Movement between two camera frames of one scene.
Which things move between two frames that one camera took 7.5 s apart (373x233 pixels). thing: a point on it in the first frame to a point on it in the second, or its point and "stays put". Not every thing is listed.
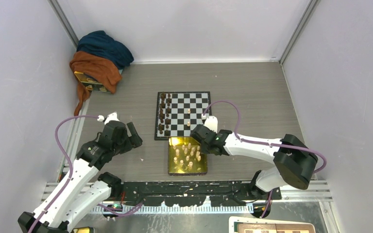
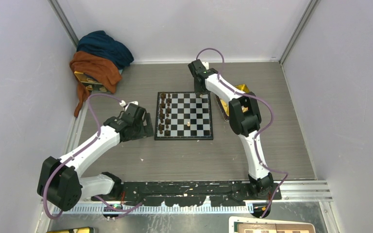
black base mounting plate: (196, 193) stays put
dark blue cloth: (98, 42) stays put
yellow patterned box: (90, 83) stays put
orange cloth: (97, 66) stays put
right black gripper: (204, 149) to (200, 91)
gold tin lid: (85, 229) stays put
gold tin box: (185, 157) to (224, 106)
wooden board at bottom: (246, 224) stays put
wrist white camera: (211, 123) to (206, 64)
